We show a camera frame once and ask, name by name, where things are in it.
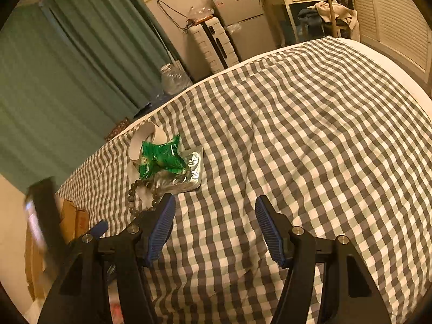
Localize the beige cloth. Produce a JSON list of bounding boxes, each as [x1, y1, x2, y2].
[[314, 2, 360, 41]]

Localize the brown patterned bag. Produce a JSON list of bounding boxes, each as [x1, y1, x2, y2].
[[104, 118, 132, 142]]

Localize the white louvred door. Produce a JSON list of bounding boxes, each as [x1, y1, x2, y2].
[[327, 0, 432, 85]]

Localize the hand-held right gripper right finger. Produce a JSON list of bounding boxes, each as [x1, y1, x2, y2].
[[255, 195, 394, 324]]

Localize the white suitcase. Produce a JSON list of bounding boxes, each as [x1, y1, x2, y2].
[[187, 16, 233, 75]]

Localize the dark blurred object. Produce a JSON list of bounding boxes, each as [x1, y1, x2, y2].
[[23, 176, 66, 271]]

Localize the clear plastic bags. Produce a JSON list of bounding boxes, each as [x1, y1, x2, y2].
[[187, 5, 215, 24]]

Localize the large clear water bottle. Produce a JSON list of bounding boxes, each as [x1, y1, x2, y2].
[[160, 63, 193, 95]]

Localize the white bed mattress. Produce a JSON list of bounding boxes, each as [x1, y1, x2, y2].
[[126, 35, 432, 136]]

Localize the blue jeans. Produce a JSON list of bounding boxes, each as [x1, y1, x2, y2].
[[298, 5, 321, 28]]

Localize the wide green curtain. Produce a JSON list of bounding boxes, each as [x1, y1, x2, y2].
[[0, 0, 179, 184]]

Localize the grey checkered blanket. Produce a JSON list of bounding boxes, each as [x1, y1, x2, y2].
[[56, 37, 432, 324]]

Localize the silver foil packet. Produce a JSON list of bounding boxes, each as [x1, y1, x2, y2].
[[152, 146, 204, 193]]

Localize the brown cardboard box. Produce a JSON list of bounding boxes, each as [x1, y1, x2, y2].
[[25, 199, 90, 301]]

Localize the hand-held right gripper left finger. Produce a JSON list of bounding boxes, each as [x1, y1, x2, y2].
[[37, 192, 177, 324]]

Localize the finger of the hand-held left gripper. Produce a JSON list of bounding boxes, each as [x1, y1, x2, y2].
[[88, 220, 109, 240]]

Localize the green snack packet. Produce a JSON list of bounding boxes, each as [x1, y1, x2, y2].
[[138, 135, 186, 179]]

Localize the black wall cable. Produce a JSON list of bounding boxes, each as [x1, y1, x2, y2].
[[157, 0, 194, 34]]

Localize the grey mini fridge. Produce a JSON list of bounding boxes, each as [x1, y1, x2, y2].
[[211, 0, 275, 63]]

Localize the tape roll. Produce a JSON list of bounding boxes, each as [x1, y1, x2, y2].
[[129, 122, 167, 163]]

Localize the dark bead bracelet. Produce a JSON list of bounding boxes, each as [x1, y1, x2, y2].
[[127, 179, 166, 218]]

